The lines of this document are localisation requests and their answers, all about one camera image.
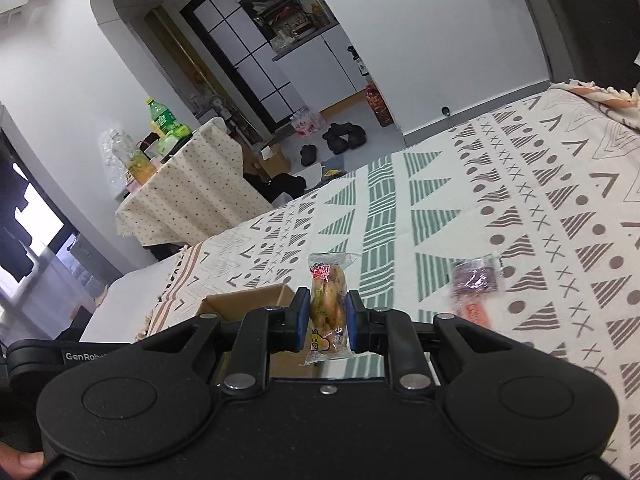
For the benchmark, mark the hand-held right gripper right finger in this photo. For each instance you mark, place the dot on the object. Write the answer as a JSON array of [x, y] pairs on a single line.
[[355, 320]]

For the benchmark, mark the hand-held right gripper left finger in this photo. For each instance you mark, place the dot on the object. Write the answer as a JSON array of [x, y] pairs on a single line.
[[300, 317]]

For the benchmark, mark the clear nut bar packet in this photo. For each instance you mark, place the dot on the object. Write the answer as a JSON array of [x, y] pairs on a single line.
[[327, 305]]

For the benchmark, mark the person's left hand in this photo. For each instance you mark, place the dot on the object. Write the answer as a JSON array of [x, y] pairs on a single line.
[[17, 462]]

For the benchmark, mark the white mattress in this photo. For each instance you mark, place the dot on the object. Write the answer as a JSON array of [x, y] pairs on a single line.
[[130, 300]]

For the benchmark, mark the red and white snack packet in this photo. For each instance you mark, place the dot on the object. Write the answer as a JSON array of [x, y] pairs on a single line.
[[475, 312]]

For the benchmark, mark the purple snack packet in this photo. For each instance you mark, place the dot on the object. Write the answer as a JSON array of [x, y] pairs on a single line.
[[475, 275]]

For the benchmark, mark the black bag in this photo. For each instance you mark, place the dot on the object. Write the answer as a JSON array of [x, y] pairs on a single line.
[[285, 187]]

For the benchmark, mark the table with dotted tablecloth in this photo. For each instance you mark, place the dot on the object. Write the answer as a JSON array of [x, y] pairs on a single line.
[[200, 195]]

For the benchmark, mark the small cardboard box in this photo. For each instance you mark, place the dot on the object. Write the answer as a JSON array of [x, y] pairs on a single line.
[[276, 160]]

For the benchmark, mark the black shoe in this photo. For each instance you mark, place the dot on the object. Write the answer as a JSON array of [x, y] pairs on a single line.
[[308, 155]]

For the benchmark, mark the black shoes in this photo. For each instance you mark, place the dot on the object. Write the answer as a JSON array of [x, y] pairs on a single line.
[[345, 137]]

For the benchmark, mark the pink plastic bag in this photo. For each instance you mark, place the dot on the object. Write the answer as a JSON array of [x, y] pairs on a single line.
[[306, 121]]

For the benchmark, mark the red oil jug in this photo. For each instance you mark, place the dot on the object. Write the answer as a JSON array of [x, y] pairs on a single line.
[[380, 105]]

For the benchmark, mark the clear bottle with yellow drink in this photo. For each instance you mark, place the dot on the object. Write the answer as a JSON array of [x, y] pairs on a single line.
[[137, 162]]

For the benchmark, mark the green bag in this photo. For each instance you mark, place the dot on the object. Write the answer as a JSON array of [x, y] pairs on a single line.
[[175, 137]]

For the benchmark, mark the white fan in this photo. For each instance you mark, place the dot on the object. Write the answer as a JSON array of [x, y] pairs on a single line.
[[214, 105]]

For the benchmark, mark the printed blanket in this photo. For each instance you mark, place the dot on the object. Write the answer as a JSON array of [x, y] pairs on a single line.
[[550, 185]]

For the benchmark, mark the green plastic bottle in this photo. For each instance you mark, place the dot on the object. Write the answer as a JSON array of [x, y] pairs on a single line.
[[159, 115]]

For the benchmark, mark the white cabinet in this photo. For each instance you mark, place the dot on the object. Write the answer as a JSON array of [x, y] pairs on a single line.
[[320, 70]]

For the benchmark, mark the black framed glass door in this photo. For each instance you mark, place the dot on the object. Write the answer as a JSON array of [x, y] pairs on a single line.
[[240, 55]]

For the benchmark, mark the cluttered kitchen shelf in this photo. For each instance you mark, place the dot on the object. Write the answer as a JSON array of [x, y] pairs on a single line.
[[290, 10]]

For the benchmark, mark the dark grey headboard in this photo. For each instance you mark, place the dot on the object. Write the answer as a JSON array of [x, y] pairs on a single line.
[[590, 15]]

